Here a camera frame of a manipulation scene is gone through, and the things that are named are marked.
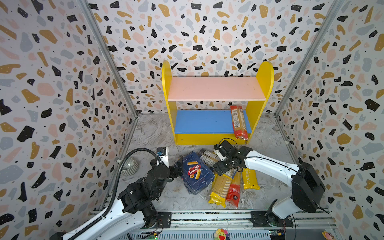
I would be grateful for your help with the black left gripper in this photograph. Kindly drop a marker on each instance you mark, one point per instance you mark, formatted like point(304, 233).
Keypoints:
point(176, 173)

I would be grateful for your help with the red bottom spaghetti bag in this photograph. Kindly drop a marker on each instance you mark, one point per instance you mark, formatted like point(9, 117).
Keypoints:
point(234, 193)

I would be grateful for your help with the aluminium corner post right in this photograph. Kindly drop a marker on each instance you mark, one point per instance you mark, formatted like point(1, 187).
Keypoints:
point(331, 15)

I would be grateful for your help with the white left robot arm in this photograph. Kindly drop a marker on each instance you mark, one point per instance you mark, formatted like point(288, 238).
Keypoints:
point(132, 210)

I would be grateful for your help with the red spaghetti bag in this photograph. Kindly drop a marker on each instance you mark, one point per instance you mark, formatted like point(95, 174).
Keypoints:
point(239, 123)
point(234, 193)

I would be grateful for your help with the smiling flower toy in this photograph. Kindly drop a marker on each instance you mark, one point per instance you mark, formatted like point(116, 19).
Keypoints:
point(221, 234)

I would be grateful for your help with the yellow spaghetti bag front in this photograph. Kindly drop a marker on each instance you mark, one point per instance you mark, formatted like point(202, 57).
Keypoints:
point(220, 189)

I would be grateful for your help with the aluminium corner post left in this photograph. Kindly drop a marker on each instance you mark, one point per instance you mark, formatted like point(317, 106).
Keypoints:
point(84, 6)

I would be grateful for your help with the yellow shelf unit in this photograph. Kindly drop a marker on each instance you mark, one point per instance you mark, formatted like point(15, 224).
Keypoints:
point(209, 127)

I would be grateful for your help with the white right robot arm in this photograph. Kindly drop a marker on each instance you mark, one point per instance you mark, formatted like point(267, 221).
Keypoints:
point(307, 187)

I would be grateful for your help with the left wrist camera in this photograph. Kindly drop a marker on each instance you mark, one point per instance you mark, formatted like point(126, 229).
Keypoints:
point(163, 157)

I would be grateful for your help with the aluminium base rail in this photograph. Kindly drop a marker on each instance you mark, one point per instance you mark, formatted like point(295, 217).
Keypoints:
point(240, 224)

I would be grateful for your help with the aluminium corner post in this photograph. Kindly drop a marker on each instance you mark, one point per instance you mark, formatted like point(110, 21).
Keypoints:
point(84, 6)
point(331, 15)

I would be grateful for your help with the dark label spaghetti bag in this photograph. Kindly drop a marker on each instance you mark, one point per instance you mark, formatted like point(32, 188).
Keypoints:
point(209, 158)

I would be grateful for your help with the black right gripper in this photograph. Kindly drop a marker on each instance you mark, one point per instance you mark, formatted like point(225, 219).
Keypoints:
point(224, 162)

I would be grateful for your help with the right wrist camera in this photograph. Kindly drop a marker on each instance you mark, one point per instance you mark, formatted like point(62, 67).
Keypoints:
point(224, 150)

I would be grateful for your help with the colourful toy at corner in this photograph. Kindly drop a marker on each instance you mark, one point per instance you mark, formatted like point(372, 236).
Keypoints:
point(328, 236)

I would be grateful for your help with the blue Barilla pasta box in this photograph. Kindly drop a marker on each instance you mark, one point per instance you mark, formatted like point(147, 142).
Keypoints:
point(196, 174)

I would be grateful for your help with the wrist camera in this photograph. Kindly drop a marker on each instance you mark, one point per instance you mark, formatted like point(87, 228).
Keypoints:
point(163, 157)
point(224, 150)

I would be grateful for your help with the yellow Pastatime spaghetti bag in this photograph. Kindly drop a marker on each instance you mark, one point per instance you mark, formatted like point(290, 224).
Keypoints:
point(250, 180)

